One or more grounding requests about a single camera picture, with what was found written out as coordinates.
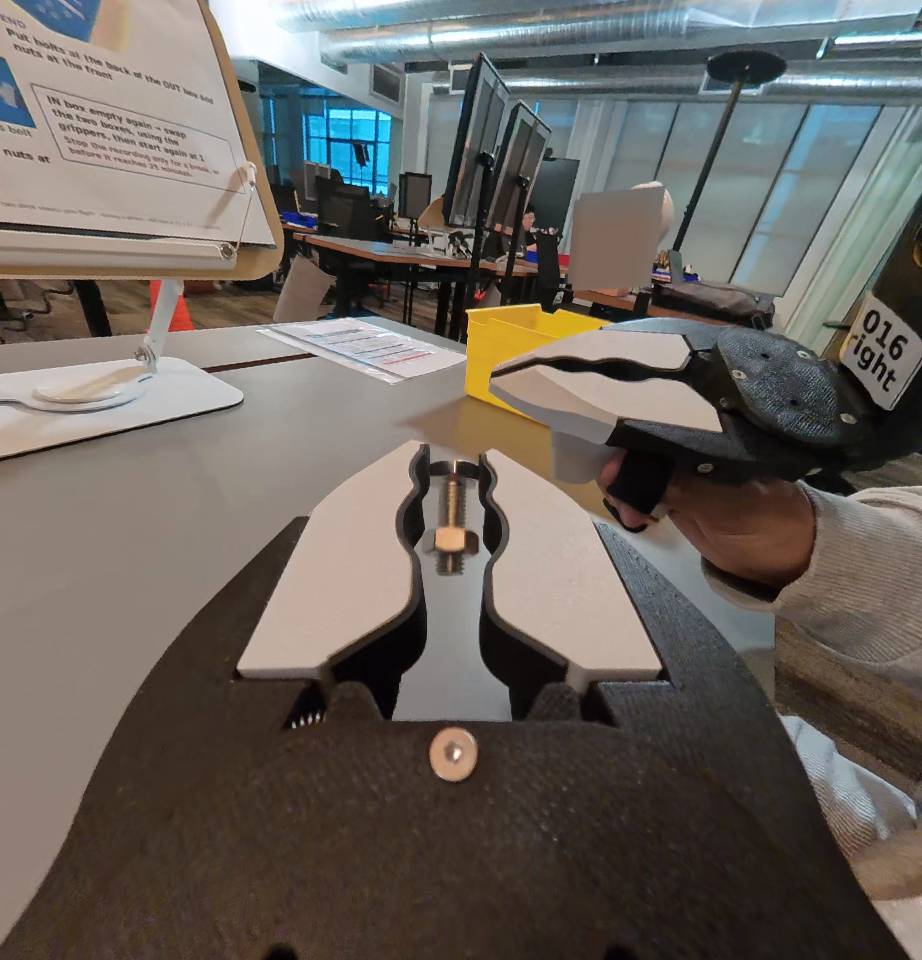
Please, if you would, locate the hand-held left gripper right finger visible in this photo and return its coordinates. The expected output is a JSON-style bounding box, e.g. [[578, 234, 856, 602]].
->
[[479, 448, 664, 720]]

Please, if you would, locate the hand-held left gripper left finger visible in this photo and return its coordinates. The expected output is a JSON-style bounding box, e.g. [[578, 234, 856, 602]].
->
[[236, 439, 432, 720]]

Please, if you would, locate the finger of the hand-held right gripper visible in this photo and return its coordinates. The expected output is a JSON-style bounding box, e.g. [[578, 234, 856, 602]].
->
[[488, 366, 726, 486], [489, 328, 693, 382]]

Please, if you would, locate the yellow plastic bin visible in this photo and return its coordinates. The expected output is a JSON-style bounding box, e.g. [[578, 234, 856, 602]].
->
[[464, 303, 613, 430]]

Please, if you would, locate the steel bolt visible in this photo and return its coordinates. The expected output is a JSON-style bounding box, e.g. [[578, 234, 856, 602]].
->
[[427, 461, 480, 579]]

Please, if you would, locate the person's right forearm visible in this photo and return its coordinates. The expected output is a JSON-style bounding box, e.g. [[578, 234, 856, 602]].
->
[[701, 483, 922, 721]]

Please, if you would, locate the grey desk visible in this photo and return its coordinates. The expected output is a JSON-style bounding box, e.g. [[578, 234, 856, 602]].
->
[[0, 315, 778, 960]]

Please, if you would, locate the wooden office desk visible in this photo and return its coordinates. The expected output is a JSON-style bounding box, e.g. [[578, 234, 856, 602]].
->
[[284, 221, 540, 339]]

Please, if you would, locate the person's right hand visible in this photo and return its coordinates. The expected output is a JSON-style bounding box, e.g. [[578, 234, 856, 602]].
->
[[599, 453, 819, 588]]

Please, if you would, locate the dark duffel bag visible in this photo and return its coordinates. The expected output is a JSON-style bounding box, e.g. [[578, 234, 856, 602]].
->
[[652, 279, 777, 331]]

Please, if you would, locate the dark computer monitor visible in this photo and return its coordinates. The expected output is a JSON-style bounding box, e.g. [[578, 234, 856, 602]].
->
[[485, 101, 553, 235], [440, 52, 511, 230]]

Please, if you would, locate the laminated paper sheet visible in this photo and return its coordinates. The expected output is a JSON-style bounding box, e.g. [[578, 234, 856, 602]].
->
[[257, 317, 468, 385]]

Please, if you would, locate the grey flat panel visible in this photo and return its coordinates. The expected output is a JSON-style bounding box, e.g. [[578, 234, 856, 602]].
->
[[272, 253, 336, 325]]

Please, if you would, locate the orange traffic cone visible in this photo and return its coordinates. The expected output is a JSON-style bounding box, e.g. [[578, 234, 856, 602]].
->
[[149, 279, 197, 335]]

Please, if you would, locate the black pole with round disc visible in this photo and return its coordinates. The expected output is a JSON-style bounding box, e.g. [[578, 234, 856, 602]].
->
[[669, 51, 789, 255]]

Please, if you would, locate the person's striped shirt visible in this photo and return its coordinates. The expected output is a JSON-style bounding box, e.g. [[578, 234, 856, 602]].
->
[[779, 712, 922, 871]]

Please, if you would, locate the person's light sweater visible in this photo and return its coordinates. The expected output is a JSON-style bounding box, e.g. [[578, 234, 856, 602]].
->
[[851, 817, 922, 960]]

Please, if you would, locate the printed instruction sheet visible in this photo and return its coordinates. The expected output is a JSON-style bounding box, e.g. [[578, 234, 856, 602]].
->
[[0, 0, 276, 245]]

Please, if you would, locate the silver ventilation duct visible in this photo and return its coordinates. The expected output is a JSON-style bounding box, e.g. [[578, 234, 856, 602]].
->
[[322, 18, 922, 70]]

